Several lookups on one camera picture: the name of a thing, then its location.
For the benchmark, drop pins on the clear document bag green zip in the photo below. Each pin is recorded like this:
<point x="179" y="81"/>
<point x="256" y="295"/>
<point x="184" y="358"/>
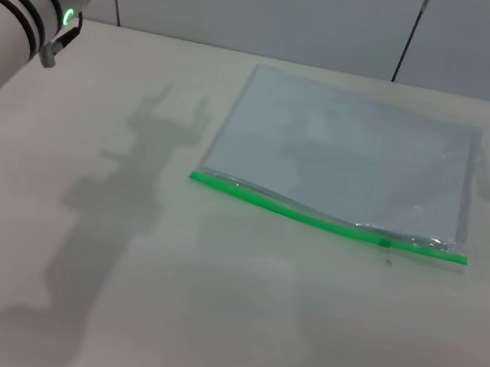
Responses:
<point x="346" y="152"/>

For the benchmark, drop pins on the green zip slider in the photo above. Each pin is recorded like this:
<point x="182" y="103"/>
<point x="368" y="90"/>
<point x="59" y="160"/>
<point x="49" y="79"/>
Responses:
<point x="385" y="244"/>

